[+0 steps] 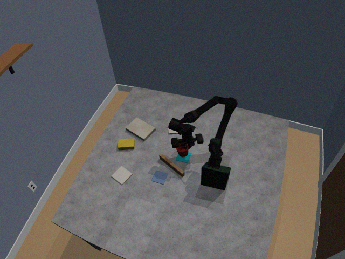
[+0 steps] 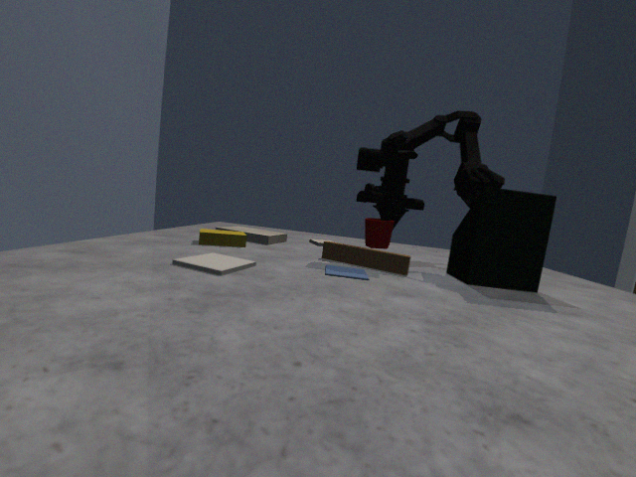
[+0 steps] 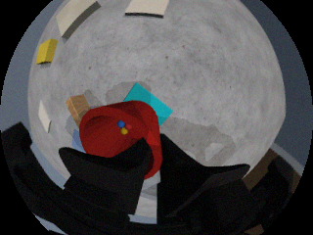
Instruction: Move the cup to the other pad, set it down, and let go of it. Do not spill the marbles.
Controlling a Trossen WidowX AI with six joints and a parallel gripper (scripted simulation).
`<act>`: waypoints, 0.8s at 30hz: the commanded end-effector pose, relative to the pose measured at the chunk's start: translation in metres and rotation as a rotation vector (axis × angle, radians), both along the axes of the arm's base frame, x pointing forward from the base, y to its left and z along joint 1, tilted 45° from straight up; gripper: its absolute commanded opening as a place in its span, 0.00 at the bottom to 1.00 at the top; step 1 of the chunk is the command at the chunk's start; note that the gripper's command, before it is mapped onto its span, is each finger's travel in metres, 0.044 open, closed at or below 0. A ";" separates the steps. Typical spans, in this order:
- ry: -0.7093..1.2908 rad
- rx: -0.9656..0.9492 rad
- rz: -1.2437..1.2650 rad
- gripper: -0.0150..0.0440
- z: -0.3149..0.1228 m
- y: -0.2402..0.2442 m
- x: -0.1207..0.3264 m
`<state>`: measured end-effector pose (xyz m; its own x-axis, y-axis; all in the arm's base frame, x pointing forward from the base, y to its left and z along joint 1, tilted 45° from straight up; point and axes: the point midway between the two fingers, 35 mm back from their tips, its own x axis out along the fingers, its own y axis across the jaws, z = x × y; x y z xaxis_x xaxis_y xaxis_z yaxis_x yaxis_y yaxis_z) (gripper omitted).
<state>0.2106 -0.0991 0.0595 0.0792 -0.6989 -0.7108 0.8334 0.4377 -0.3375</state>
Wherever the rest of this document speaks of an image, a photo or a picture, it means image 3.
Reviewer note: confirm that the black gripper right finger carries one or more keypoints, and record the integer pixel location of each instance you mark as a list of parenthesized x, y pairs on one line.
[(182, 179)]

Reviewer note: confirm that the beige flat square pad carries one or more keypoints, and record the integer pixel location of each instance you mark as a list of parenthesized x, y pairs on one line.
[(150, 8)]

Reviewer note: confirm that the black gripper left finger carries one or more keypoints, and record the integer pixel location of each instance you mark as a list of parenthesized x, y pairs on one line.
[(123, 174)]

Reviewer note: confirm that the white flat square slab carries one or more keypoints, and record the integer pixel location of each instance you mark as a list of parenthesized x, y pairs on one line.
[(44, 117)]

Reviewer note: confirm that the dark red cup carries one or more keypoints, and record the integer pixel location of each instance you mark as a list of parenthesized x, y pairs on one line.
[(100, 135)]

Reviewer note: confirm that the beige flat block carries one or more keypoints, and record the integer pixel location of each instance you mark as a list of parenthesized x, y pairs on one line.
[(73, 14)]

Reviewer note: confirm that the olive yellow block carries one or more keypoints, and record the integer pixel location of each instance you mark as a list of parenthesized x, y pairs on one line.
[(46, 51)]

